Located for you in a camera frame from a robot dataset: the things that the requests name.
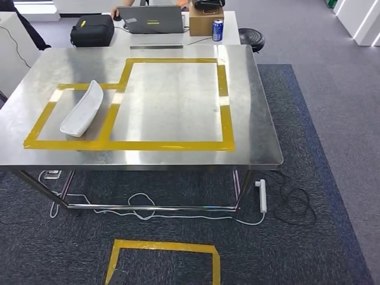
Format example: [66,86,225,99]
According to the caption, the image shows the white curved car part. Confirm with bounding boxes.
[59,79,104,139]

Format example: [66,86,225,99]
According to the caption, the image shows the steel workbench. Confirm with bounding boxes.
[0,43,284,216]

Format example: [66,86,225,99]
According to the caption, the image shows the yellow tape on workbench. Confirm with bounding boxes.
[23,57,236,153]

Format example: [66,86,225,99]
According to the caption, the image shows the yellow floor tape square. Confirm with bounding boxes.
[104,239,222,285]

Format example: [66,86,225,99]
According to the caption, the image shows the white power strip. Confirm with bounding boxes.
[255,179,268,215]

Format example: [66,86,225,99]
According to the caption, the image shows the blue drink can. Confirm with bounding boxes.
[212,18,224,43]

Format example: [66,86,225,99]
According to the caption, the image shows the closed cardboard box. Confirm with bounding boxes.
[188,5,225,38]

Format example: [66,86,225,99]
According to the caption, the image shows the white desk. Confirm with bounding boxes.
[102,10,241,48]

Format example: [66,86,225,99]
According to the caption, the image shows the black round stool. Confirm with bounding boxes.
[238,27,266,54]

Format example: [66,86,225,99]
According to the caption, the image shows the grey laptop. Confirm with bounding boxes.
[116,5,185,35]

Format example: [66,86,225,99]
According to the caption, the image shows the black router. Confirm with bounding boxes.
[194,0,226,12]

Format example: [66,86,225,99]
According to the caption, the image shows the black carrying case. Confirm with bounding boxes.
[69,14,115,48]

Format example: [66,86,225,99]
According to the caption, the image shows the metal floor socket plate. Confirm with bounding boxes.
[44,169,63,181]

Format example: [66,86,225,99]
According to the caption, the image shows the white low partition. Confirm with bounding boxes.
[13,0,114,23]

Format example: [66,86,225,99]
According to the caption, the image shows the white partition blocks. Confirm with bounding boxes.
[333,0,380,48]

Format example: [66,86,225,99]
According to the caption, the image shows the white floor cable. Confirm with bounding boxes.
[38,170,266,227]

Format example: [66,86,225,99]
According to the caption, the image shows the black floor cable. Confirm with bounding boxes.
[265,169,317,227]

